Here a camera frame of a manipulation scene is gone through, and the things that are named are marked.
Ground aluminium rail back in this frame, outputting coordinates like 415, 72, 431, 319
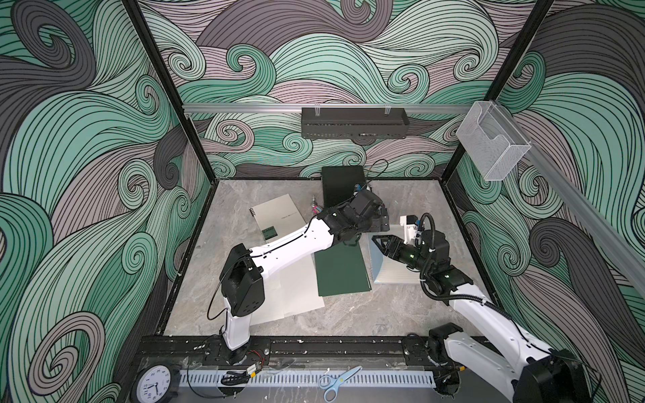
182, 102, 472, 116

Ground light blue spiral notebook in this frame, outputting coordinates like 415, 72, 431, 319
369, 225, 419, 285

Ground beige spiral notebook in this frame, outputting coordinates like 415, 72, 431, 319
250, 195, 306, 243

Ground blue scissors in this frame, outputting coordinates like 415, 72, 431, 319
318, 366, 363, 403

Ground clear wall holder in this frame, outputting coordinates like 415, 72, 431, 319
456, 101, 532, 181

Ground aluminium rail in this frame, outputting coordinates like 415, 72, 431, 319
182, 102, 472, 116
494, 102, 644, 295

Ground black wall tray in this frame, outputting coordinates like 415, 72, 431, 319
301, 107, 410, 139

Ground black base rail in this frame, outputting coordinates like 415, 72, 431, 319
135, 333, 449, 367

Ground black case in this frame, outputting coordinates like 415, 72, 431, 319
321, 166, 366, 208

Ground dark green spiral notebook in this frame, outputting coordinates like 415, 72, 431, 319
313, 243, 371, 297

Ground white wall clock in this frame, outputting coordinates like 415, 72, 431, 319
130, 364, 178, 403

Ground white slotted cable duct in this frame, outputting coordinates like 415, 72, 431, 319
180, 369, 435, 388

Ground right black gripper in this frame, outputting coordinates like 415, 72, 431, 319
371, 234, 432, 275

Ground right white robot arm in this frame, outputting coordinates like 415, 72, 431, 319
371, 213, 599, 402

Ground aluminium rail right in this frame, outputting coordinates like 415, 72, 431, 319
494, 102, 644, 295

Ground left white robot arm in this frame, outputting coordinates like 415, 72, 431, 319
219, 188, 389, 351

